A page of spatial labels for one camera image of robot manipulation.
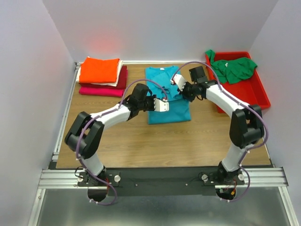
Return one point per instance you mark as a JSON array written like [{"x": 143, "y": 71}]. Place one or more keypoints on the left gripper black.
[{"x": 152, "y": 100}]

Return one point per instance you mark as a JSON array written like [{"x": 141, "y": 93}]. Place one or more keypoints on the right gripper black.
[{"x": 190, "y": 99}]

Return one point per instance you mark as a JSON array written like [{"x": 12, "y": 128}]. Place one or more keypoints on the teal blue t shirt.
[{"x": 179, "y": 108}]

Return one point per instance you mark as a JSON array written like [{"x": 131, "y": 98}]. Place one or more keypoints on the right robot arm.
[{"x": 246, "y": 126}]

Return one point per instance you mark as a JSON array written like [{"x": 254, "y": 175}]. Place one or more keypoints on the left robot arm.
[{"x": 85, "y": 133}]

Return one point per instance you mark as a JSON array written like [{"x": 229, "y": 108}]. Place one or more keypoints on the folded dark red t shirt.
[{"x": 122, "y": 82}]

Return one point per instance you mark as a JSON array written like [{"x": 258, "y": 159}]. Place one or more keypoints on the folded white t shirt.
[{"x": 118, "y": 70}]

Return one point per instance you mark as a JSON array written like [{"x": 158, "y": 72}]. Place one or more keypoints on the green t shirt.
[{"x": 231, "y": 71}]

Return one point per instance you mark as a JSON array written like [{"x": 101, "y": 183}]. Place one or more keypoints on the red plastic bin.
[{"x": 251, "y": 90}]

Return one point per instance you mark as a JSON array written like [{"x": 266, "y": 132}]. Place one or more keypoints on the folded orange t shirt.
[{"x": 98, "y": 70}]

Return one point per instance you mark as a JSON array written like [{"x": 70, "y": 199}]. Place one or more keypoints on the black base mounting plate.
[{"x": 163, "y": 181}]

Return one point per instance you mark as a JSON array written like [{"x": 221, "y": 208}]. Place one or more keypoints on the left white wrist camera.
[{"x": 161, "y": 105}]

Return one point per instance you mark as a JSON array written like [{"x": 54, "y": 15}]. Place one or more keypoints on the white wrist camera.
[
  {"x": 179, "y": 81},
  {"x": 161, "y": 105}
]

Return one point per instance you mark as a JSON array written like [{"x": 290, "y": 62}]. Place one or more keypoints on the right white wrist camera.
[{"x": 179, "y": 81}]

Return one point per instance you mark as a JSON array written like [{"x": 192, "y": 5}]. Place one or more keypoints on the aluminium frame rail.
[{"x": 259, "y": 177}]

